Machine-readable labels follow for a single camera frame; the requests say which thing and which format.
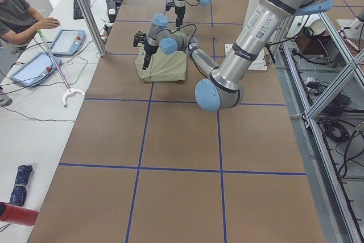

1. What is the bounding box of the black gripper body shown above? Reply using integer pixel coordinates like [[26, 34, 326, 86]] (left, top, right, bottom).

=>
[[175, 6, 185, 20], [144, 38, 156, 60]]

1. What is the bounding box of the olive green long-sleeve shirt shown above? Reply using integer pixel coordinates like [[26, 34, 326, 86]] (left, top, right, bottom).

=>
[[134, 44, 187, 82]]

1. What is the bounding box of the person's hand on mouse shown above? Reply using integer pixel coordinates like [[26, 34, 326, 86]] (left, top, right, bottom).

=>
[[37, 17, 60, 29]]

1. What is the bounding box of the upper blue teach pendant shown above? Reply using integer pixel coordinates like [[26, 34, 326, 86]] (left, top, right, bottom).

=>
[[50, 29, 85, 57]]

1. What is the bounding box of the blue teach pendant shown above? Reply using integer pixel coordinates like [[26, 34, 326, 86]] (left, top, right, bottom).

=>
[[10, 52, 56, 88], [50, 29, 85, 57]]

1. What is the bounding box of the black keyboard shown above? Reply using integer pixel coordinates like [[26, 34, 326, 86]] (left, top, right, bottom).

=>
[[73, 0, 90, 20]]

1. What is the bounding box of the reacher grabber stick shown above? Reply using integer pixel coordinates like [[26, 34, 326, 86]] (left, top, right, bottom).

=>
[[36, 29, 85, 108]]

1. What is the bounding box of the lower blue teach pendant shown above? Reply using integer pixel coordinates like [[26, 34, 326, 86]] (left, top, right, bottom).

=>
[[10, 52, 56, 88]]

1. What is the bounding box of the seated person grey shirt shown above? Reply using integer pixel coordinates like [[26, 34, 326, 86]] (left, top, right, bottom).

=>
[[1, 0, 45, 46]]

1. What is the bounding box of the folded dark blue umbrella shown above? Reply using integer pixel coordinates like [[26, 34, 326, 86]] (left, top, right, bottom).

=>
[[9, 165, 33, 207]]

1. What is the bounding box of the red cylinder bottle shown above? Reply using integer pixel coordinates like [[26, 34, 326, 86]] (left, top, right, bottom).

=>
[[1, 202, 39, 226]]

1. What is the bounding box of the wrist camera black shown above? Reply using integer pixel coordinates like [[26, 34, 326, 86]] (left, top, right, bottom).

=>
[[133, 31, 147, 47], [166, 2, 175, 11]]

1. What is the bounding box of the aluminium frame post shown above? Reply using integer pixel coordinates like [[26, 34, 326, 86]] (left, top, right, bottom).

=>
[[77, 0, 106, 57]]

